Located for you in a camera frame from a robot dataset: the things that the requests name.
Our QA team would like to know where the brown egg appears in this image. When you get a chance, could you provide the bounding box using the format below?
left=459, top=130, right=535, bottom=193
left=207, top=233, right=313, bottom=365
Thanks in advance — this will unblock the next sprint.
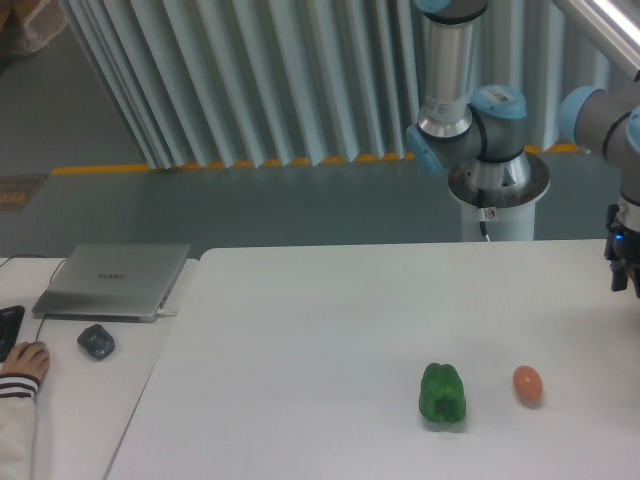
left=512, top=365, right=543, bottom=404

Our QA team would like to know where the green bell pepper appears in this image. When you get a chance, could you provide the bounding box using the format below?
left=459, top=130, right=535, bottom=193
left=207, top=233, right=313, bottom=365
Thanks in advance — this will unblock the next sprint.
left=419, top=363, right=466, bottom=424

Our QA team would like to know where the white laptop cable plug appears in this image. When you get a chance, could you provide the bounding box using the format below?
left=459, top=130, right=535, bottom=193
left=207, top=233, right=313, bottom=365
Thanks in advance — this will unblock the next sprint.
left=157, top=309, right=177, bottom=318

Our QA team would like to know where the black mouse cable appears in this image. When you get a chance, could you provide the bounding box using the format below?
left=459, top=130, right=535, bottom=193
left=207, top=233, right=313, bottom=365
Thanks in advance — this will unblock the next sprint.
left=0, top=254, right=69, bottom=344

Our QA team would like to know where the silver closed laptop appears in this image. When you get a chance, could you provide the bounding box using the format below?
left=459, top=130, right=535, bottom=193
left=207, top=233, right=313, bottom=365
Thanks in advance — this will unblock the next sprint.
left=32, top=244, right=190, bottom=323

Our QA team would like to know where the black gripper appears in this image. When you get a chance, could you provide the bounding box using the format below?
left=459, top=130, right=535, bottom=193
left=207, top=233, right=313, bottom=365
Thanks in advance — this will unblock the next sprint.
left=604, top=203, right=640, bottom=298

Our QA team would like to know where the white corrugated partition screen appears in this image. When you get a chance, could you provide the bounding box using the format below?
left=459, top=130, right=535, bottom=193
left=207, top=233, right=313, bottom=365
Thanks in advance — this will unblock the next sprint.
left=62, top=1, right=639, bottom=168

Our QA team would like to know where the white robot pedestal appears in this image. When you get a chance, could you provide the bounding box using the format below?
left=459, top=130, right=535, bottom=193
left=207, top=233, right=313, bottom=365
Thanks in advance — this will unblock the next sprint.
left=457, top=200, right=536, bottom=242

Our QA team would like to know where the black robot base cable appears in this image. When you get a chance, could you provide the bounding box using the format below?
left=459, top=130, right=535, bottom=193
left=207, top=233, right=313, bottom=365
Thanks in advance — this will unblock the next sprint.
left=475, top=188, right=492, bottom=244

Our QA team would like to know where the dark grey earbud case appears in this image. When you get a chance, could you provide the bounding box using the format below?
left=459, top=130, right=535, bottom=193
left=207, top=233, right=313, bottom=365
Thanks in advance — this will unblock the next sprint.
left=77, top=324, right=116, bottom=361

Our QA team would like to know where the person's bare hand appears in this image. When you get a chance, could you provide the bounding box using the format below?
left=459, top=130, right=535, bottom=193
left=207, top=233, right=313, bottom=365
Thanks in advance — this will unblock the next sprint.
left=1, top=342, right=51, bottom=383

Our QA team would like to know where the black keyboard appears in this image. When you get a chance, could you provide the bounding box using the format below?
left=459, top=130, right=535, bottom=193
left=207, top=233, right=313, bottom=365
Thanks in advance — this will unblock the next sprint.
left=0, top=305, right=25, bottom=363

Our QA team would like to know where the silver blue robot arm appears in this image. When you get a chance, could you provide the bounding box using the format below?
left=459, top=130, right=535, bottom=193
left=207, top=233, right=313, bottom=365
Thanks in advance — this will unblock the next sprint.
left=406, top=1, right=639, bottom=291

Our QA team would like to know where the brown cardboard box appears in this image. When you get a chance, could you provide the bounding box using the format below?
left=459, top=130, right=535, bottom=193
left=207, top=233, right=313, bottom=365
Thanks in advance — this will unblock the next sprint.
left=1, top=0, right=68, bottom=59

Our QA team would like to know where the white striped-cuff sleeve forearm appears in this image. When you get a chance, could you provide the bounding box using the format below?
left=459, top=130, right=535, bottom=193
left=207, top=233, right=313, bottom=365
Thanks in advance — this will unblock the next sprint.
left=1, top=374, right=39, bottom=479

